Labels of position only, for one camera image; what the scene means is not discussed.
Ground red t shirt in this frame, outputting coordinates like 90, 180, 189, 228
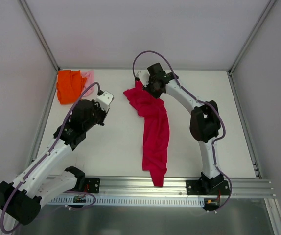
123, 81, 170, 187

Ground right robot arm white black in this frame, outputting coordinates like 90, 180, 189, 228
143, 63, 224, 195

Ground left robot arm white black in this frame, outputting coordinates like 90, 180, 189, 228
0, 95, 114, 226

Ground orange t shirt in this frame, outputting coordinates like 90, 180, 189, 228
56, 70, 85, 105

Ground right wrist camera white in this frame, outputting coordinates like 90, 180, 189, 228
135, 70, 149, 86

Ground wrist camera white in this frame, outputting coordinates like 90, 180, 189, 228
96, 91, 114, 113
135, 70, 149, 86

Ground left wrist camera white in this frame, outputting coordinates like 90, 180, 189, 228
96, 91, 114, 113

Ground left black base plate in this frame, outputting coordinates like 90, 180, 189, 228
83, 177, 101, 194

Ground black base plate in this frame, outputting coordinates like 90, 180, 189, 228
83, 177, 101, 194
186, 179, 230, 196

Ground aluminium mounting rail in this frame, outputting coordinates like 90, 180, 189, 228
45, 175, 276, 198

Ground white slotted cable duct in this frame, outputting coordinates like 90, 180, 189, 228
49, 195, 205, 208

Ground left aluminium frame post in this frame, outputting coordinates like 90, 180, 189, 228
18, 0, 60, 72

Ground aluminium frame post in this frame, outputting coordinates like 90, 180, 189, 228
18, 0, 60, 72
228, 0, 278, 74

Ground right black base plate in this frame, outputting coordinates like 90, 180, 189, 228
186, 179, 230, 196

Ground right aluminium frame post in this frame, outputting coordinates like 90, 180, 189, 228
228, 0, 278, 74

